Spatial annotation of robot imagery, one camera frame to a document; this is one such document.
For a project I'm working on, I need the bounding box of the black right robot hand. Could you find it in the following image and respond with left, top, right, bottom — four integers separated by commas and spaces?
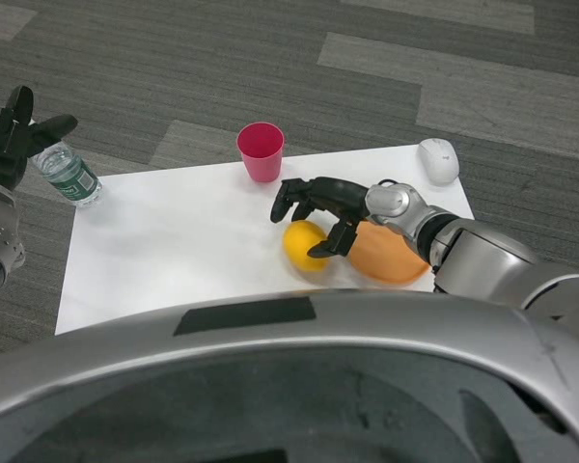
269, 176, 371, 259

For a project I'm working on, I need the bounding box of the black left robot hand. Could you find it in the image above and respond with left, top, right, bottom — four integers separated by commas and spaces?
0, 85, 78, 192

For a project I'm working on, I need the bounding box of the yellow lemon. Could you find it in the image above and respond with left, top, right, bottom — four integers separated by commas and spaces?
283, 220, 330, 274

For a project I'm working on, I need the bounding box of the clear water bottle green label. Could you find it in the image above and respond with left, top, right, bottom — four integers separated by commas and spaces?
31, 141, 103, 209

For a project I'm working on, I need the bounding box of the pink plastic cup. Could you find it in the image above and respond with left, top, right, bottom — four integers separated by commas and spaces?
235, 123, 286, 183

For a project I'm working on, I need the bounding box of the orange plastic plate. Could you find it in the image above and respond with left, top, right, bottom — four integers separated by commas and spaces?
346, 219, 431, 286

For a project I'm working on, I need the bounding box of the white computer mouse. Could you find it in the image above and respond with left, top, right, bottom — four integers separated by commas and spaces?
417, 137, 460, 186

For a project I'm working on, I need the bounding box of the silver robot chest black window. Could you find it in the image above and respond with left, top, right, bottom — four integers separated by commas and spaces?
0, 287, 579, 463

